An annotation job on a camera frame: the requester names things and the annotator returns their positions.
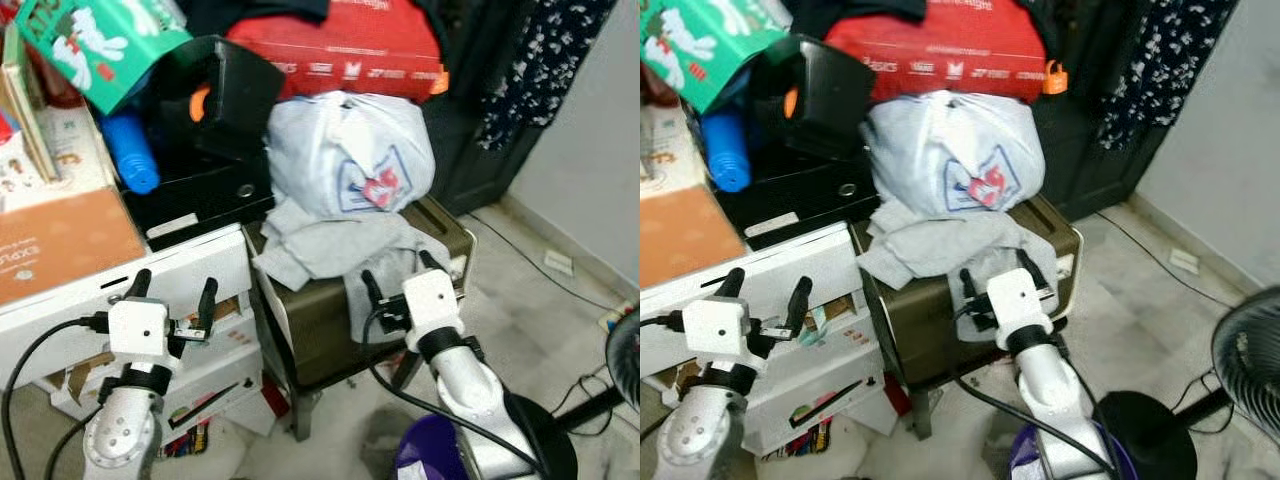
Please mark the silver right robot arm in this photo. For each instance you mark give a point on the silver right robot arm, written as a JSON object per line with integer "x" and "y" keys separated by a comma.
{"x": 475, "y": 390}
{"x": 1060, "y": 390}

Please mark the grey cloth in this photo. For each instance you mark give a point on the grey cloth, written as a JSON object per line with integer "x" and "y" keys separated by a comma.
{"x": 320, "y": 250}
{"x": 930, "y": 250}

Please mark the olive brown cabinet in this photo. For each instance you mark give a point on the olive brown cabinet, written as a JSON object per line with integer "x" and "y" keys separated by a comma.
{"x": 920, "y": 330}
{"x": 310, "y": 335}

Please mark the orange brown cardboard box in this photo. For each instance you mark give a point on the orange brown cardboard box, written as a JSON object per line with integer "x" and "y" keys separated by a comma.
{"x": 685, "y": 235}
{"x": 60, "y": 240}

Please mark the black flat box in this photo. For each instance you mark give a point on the black flat box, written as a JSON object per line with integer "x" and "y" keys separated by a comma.
{"x": 190, "y": 195}
{"x": 790, "y": 195}

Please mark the black wardrobe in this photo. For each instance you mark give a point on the black wardrobe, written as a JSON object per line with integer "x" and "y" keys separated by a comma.
{"x": 1080, "y": 150}
{"x": 470, "y": 150}

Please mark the blue plastic bottle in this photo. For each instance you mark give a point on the blue plastic bottle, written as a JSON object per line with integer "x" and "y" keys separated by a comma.
{"x": 727, "y": 155}
{"x": 132, "y": 155}

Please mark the white plastic bag with logo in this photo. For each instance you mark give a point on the white plastic bag with logo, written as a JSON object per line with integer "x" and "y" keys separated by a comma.
{"x": 940, "y": 150}
{"x": 330, "y": 150}

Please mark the purple bucket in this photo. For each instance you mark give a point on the purple bucket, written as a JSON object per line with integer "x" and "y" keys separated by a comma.
{"x": 425, "y": 455}
{"x": 1025, "y": 455}

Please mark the white illustrated box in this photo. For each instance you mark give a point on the white illustrated box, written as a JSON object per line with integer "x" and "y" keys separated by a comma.
{"x": 670, "y": 150}
{"x": 70, "y": 150}

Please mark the orange plastic tag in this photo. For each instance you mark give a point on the orange plastic tag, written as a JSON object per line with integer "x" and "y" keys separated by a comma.
{"x": 439, "y": 80}
{"x": 1052, "y": 77}

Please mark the beige standing book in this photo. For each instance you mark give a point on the beige standing book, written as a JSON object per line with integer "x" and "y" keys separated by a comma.
{"x": 25, "y": 110}

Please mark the red cardboard box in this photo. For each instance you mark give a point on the red cardboard box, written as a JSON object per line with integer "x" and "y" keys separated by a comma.
{"x": 940, "y": 50}
{"x": 330, "y": 50}

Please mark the dark floral garment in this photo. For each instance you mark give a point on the dark floral garment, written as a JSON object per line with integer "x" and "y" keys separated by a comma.
{"x": 540, "y": 60}
{"x": 1160, "y": 60}

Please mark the green printed pack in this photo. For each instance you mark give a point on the green printed pack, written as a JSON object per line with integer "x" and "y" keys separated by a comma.
{"x": 90, "y": 45}
{"x": 710, "y": 45}

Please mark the black cloth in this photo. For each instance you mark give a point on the black cloth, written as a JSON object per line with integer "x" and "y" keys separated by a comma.
{"x": 860, "y": 8}

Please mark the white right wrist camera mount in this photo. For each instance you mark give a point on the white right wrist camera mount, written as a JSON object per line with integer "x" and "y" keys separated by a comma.
{"x": 432, "y": 305}
{"x": 1018, "y": 305}

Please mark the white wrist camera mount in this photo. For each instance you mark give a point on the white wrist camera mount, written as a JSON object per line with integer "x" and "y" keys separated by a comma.
{"x": 138, "y": 335}
{"x": 1018, "y": 305}
{"x": 717, "y": 335}
{"x": 432, "y": 305}

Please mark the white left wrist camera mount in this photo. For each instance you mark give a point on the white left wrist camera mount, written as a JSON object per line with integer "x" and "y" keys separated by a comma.
{"x": 717, "y": 335}
{"x": 138, "y": 335}

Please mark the black pedestal fan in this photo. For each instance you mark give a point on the black pedestal fan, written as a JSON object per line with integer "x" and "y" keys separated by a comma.
{"x": 545, "y": 440}
{"x": 1150, "y": 440}

